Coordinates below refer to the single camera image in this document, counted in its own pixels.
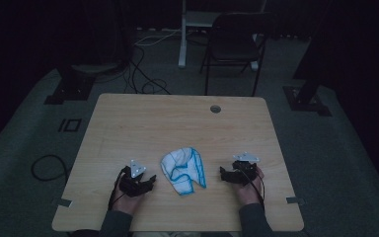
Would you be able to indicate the grey round floor base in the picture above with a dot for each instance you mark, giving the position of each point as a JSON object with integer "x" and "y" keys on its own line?
{"x": 95, "y": 67}

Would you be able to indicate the white cloth with blue edging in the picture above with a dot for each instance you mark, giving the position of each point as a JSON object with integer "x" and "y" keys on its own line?
{"x": 190, "y": 173}

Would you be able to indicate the person's left hand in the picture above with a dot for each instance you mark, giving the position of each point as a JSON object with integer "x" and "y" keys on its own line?
{"x": 126, "y": 202}

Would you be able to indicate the grey table grommet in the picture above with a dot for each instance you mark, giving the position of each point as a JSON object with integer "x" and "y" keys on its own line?
{"x": 215, "y": 109}

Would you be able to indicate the white desk frame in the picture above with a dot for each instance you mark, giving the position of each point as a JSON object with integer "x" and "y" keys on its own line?
{"x": 183, "y": 39}

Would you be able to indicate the black stand with base plate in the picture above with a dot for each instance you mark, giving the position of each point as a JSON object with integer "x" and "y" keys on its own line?
{"x": 70, "y": 87}
{"x": 306, "y": 95}

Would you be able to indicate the grey tape piece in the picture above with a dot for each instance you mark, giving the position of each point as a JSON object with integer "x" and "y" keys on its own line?
{"x": 64, "y": 202}
{"x": 294, "y": 200}

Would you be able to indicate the black square floor marker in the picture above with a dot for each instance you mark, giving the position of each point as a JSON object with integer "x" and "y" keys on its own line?
{"x": 62, "y": 125}

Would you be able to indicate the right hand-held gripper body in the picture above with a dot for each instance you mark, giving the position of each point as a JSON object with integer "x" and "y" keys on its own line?
{"x": 243, "y": 173}

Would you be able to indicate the black folding chair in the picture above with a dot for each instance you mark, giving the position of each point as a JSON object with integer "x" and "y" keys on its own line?
{"x": 233, "y": 42}

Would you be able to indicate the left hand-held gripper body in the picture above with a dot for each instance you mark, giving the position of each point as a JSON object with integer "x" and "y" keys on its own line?
{"x": 135, "y": 184}

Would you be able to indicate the person's right hand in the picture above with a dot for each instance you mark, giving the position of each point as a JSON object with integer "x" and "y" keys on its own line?
{"x": 248, "y": 192}

